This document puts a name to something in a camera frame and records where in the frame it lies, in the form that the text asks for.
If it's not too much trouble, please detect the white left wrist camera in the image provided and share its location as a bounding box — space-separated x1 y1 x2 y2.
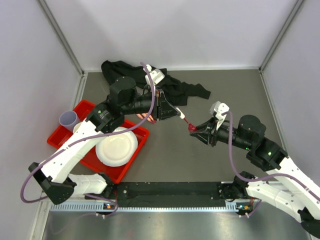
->
143 64 165 86

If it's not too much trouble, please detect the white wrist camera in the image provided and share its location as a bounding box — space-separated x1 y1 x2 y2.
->
209 101 230 130
143 64 165 86

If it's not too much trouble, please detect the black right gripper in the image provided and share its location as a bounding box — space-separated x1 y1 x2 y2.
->
190 115 252 151

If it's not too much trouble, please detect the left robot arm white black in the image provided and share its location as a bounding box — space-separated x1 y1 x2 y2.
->
28 76 182 205

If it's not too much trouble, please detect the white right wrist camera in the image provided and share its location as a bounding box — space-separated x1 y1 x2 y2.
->
209 101 230 130

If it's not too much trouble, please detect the red nail polish bottle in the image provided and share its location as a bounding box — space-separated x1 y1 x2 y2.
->
188 123 197 133

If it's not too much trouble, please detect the black cloth garment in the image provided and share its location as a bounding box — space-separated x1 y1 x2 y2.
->
101 60 211 106

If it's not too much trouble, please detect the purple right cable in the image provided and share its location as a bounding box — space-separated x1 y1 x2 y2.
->
222 111 320 201

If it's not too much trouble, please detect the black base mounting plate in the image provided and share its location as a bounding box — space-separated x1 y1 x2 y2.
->
84 181 253 208

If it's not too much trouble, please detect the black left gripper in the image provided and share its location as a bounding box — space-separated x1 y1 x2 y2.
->
122 86 181 122

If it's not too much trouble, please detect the purple plastic cup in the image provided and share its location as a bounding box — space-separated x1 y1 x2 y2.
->
59 110 80 132

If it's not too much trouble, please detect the grey slotted cable duct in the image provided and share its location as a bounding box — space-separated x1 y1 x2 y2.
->
50 201 253 213

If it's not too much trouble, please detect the white paper plate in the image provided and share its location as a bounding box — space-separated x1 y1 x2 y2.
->
95 131 138 167

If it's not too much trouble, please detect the white nail polish cap brush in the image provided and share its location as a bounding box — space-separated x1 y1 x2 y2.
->
175 107 190 125

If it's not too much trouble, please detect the mannequin hand with red nails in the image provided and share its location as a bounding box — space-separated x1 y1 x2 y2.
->
136 113 157 124

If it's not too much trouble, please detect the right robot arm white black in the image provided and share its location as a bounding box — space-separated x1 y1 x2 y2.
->
188 115 320 238

